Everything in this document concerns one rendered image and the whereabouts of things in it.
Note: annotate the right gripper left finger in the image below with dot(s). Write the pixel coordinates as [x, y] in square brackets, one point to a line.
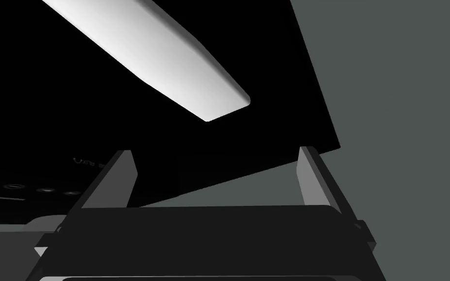
[111, 187]

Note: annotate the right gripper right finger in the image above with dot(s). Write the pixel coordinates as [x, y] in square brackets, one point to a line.
[314, 183]

